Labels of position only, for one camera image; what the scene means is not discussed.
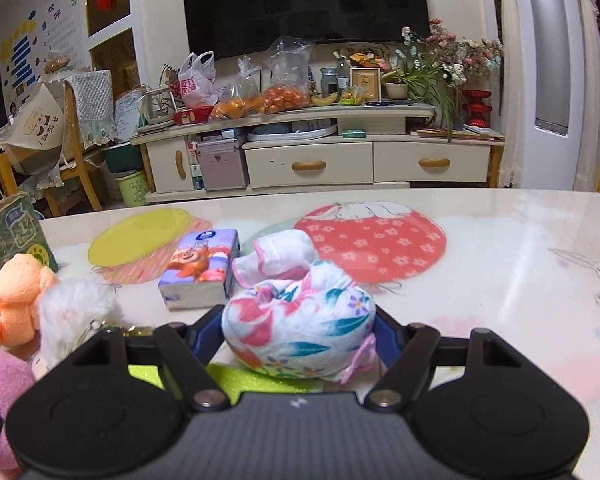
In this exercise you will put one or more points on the black television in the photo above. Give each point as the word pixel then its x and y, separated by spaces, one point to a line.
pixel 305 0

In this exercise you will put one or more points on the cartoon print tissue pack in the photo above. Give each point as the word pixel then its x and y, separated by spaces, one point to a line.
pixel 200 265

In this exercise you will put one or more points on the large plastic bag of tangerines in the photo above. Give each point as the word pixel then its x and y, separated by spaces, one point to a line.
pixel 282 100

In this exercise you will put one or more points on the red candle stand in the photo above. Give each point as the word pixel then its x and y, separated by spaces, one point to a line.
pixel 476 110

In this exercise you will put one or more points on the floral cloth pouch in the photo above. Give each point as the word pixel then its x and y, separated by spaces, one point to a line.
pixel 300 320

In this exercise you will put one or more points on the white and red plastic bag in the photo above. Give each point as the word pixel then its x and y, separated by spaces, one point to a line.
pixel 195 82

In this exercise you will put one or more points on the wall poster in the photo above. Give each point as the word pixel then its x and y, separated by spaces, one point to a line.
pixel 20 55

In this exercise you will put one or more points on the white lantern holder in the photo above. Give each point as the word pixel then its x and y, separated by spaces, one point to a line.
pixel 160 107

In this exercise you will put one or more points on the bananas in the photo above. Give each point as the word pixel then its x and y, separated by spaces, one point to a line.
pixel 325 100

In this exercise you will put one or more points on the stack of papers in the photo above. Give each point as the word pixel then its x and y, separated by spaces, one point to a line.
pixel 455 133

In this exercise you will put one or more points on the white and green carton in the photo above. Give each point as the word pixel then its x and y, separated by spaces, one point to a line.
pixel 195 167

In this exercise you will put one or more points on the small green box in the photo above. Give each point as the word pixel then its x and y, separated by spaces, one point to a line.
pixel 355 133

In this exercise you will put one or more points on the potted spider plant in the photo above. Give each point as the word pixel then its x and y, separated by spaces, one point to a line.
pixel 396 91

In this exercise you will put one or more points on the pink storage box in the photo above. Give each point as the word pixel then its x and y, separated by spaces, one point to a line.
pixel 222 170

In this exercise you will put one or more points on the glass bottle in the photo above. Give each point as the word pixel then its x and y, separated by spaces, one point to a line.
pixel 343 75

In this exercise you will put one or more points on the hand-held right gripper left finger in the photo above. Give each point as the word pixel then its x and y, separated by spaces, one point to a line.
pixel 207 327

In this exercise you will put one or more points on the green printed cardboard box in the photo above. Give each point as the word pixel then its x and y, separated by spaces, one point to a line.
pixel 10 230

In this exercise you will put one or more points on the dark green storage bin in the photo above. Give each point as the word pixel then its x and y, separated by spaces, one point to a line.
pixel 124 157

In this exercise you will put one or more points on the cream TV cabinet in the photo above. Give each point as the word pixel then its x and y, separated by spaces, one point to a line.
pixel 280 152

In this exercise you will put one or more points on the cartoon print paper bag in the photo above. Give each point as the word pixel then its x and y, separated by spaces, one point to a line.
pixel 37 125

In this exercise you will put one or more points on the small plastic bag of oranges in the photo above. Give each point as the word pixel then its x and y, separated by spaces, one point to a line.
pixel 232 107

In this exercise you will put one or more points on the red box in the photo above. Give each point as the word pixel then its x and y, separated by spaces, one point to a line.
pixel 192 116

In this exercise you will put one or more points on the lime green sponge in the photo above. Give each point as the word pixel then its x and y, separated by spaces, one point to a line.
pixel 250 377

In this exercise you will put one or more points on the white standing air conditioner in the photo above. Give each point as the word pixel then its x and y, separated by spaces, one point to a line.
pixel 550 35

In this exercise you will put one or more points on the wooden chair with lace cover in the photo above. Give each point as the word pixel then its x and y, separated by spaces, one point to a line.
pixel 92 95

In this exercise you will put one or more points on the white pink-trimmed mitten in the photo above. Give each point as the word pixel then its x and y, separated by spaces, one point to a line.
pixel 280 255

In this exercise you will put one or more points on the artificial flower bouquet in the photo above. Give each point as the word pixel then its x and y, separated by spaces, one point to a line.
pixel 475 55

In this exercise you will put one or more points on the wooden framed plaque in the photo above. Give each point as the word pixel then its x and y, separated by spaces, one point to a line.
pixel 365 85

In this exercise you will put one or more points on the orange plush toy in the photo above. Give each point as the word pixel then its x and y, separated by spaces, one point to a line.
pixel 15 295

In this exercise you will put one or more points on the white printed paper sheet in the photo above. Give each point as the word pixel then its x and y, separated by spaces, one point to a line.
pixel 130 117

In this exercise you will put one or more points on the pink plush toy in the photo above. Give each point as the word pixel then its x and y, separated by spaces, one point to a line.
pixel 5 380

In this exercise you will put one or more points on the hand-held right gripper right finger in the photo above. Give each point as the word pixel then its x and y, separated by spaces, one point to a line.
pixel 390 332

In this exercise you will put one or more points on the glass jar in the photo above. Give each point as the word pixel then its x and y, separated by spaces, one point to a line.
pixel 328 82

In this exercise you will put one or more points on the white tray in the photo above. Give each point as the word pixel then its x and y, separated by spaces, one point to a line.
pixel 290 134

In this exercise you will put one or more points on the light green trash bin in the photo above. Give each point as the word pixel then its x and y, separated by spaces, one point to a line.
pixel 132 187

